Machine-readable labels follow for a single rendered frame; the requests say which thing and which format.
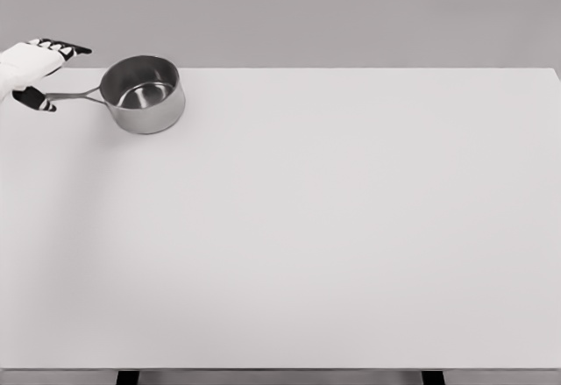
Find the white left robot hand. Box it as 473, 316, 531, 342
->
0, 38, 94, 113

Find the steel saucepan with long handle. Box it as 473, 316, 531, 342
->
42, 54, 187, 135

